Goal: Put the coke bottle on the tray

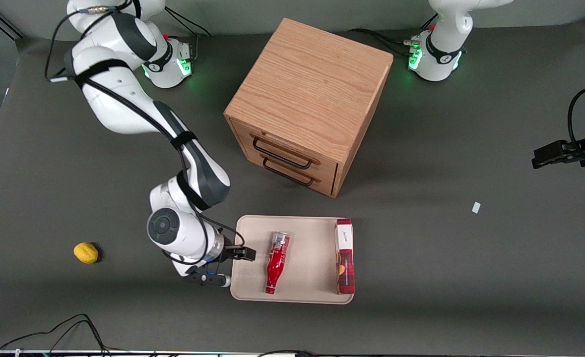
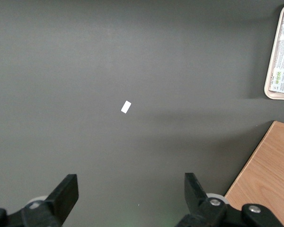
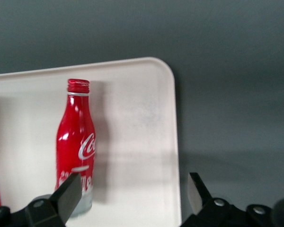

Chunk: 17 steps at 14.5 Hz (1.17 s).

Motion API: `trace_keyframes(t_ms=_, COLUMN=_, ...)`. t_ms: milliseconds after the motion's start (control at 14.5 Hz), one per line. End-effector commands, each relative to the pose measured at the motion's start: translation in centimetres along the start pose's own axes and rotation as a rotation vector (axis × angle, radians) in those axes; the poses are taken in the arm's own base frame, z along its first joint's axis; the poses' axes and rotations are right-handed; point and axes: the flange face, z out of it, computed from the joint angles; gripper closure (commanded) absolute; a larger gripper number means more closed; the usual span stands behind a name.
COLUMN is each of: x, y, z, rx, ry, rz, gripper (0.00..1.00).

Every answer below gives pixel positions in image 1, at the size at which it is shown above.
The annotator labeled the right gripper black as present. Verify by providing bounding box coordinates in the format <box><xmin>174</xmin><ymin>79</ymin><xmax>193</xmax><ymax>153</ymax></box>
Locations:
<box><xmin>221</xmin><ymin>244</ymin><xmax>257</xmax><ymax>264</ymax></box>

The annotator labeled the red coke bottle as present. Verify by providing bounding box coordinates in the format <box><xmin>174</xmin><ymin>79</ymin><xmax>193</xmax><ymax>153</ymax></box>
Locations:
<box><xmin>265</xmin><ymin>231</ymin><xmax>291</xmax><ymax>295</ymax></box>

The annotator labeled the beige plastic tray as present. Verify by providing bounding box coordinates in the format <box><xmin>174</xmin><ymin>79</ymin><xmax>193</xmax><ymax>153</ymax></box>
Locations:
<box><xmin>230</xmin><ymin>215</ymin><xmax>355</xmax><ymax>304</ymax></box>

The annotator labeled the red cookie box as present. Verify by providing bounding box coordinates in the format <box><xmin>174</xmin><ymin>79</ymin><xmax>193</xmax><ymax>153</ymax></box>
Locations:
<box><xmin>335</xmin><ymin>218</ymin><xmax>357</xmax><ymax>296</ymax></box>

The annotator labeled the wooden drawer front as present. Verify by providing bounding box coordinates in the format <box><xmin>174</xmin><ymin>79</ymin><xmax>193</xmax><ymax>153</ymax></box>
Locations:
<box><xmin>239</xmin><ymin>143</ymin><xmax>338</xmax><ymax>195</ymax></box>
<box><xmin>232</xmin><ymin>120</ymin><xmax>340</xmax><ymax>175</ymax></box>

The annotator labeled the yellow lemon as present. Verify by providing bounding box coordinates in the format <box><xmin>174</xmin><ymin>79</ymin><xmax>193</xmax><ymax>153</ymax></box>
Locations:
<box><xmin>73</xmin><ymin>242</ymin><xmax>99</xmax><ymax>264</ymax></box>

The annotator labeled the wooden drawer cabinet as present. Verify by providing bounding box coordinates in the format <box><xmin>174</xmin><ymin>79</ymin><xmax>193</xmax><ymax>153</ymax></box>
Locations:
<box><xmin>224</xmin><ymin>18</ymin><xmax>394</xmax><ymax>199</ymax></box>

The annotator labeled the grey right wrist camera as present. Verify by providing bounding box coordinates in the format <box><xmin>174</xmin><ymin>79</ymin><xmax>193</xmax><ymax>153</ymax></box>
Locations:
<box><xmin>183</xmin><ymin>270</ymin><xmax>232</xmax><ymax>289</ymax></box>

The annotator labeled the black metal drawer handle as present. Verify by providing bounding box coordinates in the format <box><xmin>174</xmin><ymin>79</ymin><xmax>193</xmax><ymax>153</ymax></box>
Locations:
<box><xmin>252</xmin><ymin>136</ymin><xmax>319</xmax><ymax>170</ymax></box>
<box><xmin>262</xmin><ymin>157</ymin><xmax>318</xmax><ymax>187</ymax></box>

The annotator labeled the black cable along right arm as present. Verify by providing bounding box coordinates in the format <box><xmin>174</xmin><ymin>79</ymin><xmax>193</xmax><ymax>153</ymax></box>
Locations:
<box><xmin>45</xmin><ymin>0</ymin><xmax>246</xmax><ymax>264</ymax></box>

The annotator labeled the black loose floor cable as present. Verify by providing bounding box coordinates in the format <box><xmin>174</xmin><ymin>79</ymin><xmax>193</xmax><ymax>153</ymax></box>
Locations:
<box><xmin>0</xmin><ymin>307</ymin><xmax>112</xmax><ymax>357</ymax></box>

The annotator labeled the black cable at left base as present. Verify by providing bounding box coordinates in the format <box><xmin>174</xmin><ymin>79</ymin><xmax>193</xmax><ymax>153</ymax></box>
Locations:
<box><xmin>348</xmin><ymin>14</ymin><xmax>439</xmax><ymax>56</ymax></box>

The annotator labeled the black cable at base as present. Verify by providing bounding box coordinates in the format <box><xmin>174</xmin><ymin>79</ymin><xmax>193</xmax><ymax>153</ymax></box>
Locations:
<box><xmin>165</xmin><ymin>6</ymin><xmax>212</xmax><ymax>60</ymax></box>
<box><xmin>348</xmin><ymin>14</ymin><xmax>439</xmax><ymax>56</ymax></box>

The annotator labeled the black cable at right base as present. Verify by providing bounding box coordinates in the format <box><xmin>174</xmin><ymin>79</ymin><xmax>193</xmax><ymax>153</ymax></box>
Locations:
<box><xmin>165</xmin><ymin>6</ymin><xmax>212</xmax><ymax>60</ymax></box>

